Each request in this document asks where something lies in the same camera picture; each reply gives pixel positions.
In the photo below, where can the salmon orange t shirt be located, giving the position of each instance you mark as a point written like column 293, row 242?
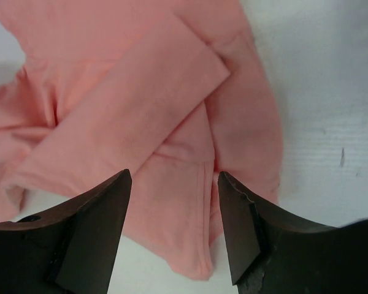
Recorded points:
column 173, row 91

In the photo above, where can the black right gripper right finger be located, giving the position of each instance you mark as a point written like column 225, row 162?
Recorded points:
column 271, row 250

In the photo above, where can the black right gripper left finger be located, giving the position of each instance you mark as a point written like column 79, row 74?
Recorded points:
column 69, row 248

